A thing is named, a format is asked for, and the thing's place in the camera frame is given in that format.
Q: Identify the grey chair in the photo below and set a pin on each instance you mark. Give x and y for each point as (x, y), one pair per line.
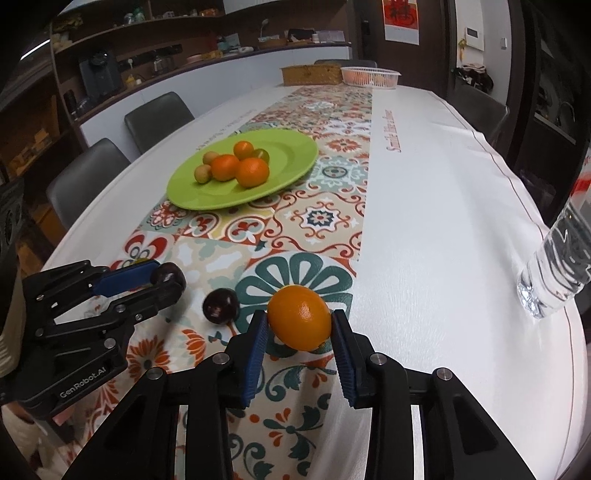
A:
(344, 62)
(157, 120)
(87, 180)
(482, 113)

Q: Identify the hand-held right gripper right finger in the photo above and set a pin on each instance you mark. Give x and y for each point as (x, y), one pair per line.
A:
(347, 369)

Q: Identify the clear water bottle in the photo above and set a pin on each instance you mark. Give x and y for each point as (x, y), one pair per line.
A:
(558, 263)

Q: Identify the white desk lamp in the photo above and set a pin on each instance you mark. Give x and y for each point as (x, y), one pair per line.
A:
(263, 28)

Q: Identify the white box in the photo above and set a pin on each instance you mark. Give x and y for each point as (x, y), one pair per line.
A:
(330, 37)

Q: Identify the yellow bottle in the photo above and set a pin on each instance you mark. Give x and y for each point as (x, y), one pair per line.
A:
(132, 80)

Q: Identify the door lock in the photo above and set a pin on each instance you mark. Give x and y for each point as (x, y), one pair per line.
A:
(365, 28)

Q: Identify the white wall panel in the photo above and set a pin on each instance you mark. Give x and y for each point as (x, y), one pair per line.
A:
(473, 38)

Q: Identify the green tomato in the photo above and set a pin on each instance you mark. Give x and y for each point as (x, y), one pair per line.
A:
(262, 155)

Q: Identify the glass sliding door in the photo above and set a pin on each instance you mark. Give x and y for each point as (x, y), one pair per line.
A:
(554, 92)

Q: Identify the green plate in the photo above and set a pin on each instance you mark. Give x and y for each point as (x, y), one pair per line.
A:
(286, 152)

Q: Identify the dark plum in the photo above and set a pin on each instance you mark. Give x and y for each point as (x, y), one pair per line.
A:
(220, 305)
(165, 272)

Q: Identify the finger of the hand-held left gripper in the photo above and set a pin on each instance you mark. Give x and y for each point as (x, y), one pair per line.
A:
(124, 277)
(157, 297)

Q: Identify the dark wooden door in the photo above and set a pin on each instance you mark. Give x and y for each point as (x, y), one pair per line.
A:
(429, 60)

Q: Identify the tan longan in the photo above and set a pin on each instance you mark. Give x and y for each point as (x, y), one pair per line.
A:
(210, 158)
(202, 173)

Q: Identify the glass jar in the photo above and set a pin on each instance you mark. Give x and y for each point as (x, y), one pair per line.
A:
(159, 64)

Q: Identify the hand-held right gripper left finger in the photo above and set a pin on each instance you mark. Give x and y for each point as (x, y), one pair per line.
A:
(251, 369)

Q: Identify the small wicker basket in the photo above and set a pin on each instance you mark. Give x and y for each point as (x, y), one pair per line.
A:
(271, 43)

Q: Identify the wooden wall shelf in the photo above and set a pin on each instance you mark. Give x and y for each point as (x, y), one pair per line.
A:
(138, 27)

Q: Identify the teal box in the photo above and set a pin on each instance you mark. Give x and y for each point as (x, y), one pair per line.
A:
(228, 44)

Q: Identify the black bag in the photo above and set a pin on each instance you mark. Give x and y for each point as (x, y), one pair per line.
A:
(473, 77)

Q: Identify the red wall calendar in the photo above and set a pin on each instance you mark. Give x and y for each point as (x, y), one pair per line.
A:
(400, 21)

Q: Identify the large orange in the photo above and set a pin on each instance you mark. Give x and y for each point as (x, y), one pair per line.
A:
(252, 173)

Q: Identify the patterned table runner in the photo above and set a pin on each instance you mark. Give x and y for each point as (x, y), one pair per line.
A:
(314, 217)

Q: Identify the black coffee machine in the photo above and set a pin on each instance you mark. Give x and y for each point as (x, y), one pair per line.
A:
(99, 76)

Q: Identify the pink bowl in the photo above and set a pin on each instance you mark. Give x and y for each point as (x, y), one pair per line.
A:
(195, 58)

